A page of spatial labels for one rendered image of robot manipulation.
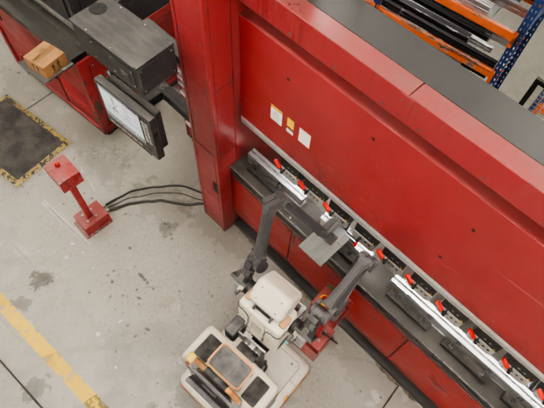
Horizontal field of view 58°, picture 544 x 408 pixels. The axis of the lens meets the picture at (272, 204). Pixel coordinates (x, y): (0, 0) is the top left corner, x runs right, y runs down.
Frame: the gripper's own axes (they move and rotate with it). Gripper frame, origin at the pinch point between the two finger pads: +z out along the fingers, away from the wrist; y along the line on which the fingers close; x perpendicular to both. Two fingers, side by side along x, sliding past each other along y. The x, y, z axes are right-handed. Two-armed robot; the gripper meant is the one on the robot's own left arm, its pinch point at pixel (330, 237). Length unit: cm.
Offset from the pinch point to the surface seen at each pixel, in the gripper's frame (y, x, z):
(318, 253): -2.1, 11.6, -4.6
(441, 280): -62, -23, -29
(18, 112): 306, 114, 53
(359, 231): -12.2, -14.2, -13.4
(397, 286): -46.7, -5.5, 7.7
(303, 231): 17.7, 9.0, 10.7
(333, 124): 20, -43, -72
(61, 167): 165, 89, -22
